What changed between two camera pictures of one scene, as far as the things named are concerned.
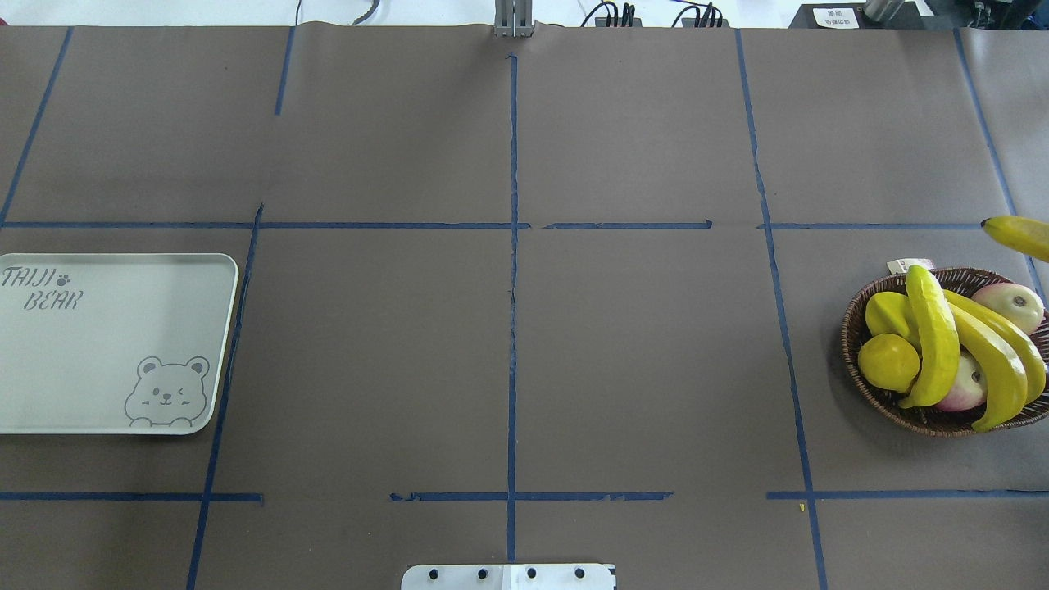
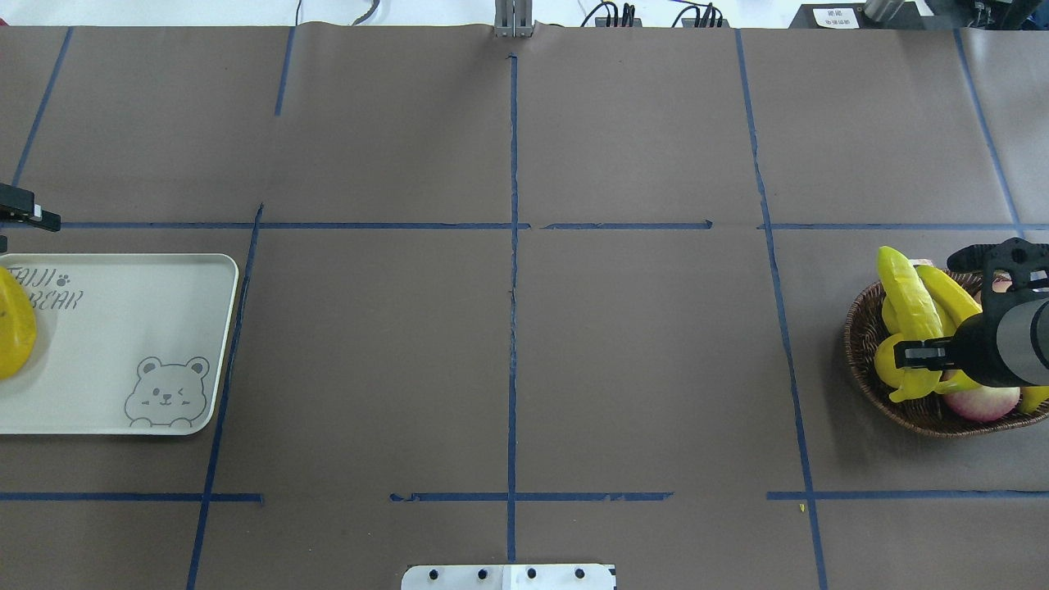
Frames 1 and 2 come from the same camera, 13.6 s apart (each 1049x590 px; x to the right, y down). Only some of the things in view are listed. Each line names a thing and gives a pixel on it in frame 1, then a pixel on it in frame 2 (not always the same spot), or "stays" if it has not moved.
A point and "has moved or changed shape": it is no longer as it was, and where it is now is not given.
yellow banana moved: (935, 326) has moved or changed shape
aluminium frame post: (513, 18) stays
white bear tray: (112, 343) stays
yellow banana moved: (1026, 236) → (18, 329)
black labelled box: (855, 16) stays
